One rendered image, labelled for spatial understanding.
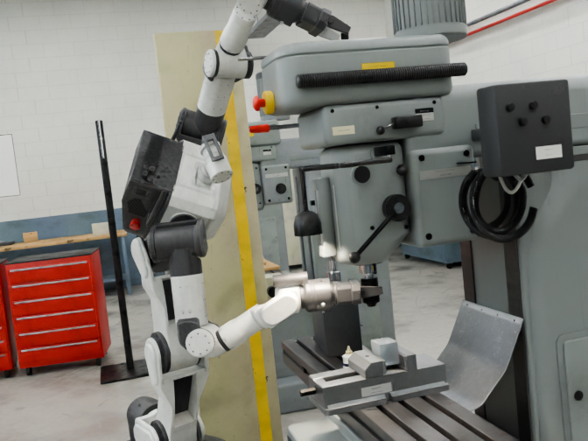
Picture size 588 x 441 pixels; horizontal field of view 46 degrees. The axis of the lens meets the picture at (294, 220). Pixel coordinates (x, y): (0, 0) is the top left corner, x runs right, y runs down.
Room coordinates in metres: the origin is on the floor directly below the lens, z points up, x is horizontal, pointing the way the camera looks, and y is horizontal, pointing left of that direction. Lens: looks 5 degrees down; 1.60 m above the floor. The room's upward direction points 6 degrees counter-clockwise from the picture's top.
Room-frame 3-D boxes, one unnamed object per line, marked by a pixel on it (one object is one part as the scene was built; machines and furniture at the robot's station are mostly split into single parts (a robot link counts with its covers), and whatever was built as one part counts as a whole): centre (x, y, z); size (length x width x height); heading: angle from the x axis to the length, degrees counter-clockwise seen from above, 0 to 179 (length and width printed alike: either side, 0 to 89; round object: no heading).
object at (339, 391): (1.80, -0.18, 1.01); 0.35 x 0.15 x 0.11; 106
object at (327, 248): (1.84, -0.08, 1.45); 0.04 x 0.04 x 0.21; 15
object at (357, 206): (1.87, -0.19, 1.47); 0.21 x 0.19 x 0.32; 15
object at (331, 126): (1.88, -0.23, 1.68); 0.34 x 0.24 x 0.10; 105
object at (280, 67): (1.87, -0.20, 1.81); 0.47 x 0.26 x 0.16; 105
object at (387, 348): (1.80, -0.20, 1.07); 0.06 x 0.05 x 0.06; 16
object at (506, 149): (1.62, -0.57, 1.62); 0.20 x 0.09 x 0.21; 105
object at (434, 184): (1.91, -0.38, 1.47); 0.24 x 0.19 x 0.26; 15
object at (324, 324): (2.31, -0.10, 1.06); 0.22 x 0.12 x 0.20; 8
